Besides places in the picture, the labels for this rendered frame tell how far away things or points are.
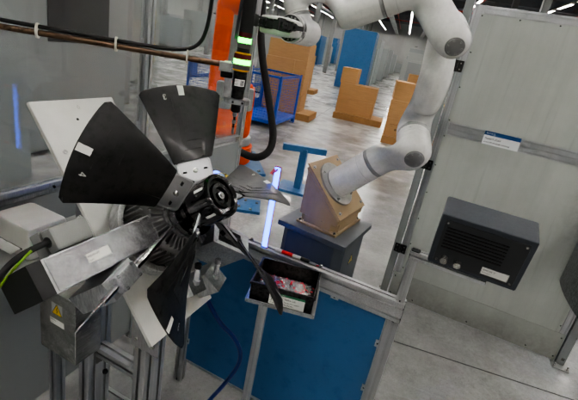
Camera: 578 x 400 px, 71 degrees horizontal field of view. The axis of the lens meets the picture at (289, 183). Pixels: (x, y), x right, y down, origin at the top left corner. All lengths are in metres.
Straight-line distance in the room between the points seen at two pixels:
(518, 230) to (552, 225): 1.57
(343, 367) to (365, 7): 1.27
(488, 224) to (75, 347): 1.24
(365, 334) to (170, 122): 1.01
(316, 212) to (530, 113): 1.55
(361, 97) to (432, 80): 8.86
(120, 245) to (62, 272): 0.15
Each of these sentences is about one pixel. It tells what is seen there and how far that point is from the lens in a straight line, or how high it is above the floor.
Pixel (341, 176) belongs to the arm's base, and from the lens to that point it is 1.59.
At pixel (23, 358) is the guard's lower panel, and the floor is 0.30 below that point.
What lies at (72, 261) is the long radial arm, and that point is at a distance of 0.95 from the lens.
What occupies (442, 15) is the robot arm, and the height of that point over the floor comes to 1.76.
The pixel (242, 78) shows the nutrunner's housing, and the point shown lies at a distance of 1.07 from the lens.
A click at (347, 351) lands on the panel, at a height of 0.57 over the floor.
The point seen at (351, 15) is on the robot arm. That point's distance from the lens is 1.30.
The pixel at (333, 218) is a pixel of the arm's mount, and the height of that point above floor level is 1.01.
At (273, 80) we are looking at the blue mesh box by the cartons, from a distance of 7.43.
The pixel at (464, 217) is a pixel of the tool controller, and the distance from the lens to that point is 1.29.
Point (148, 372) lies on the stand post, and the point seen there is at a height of 0.59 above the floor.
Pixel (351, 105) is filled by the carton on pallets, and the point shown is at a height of 0.37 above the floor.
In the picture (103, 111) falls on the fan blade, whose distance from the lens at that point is 0.94.
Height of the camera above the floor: 1.62
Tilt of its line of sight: 19 degrees down
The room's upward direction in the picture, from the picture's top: 11 degrees clockwise
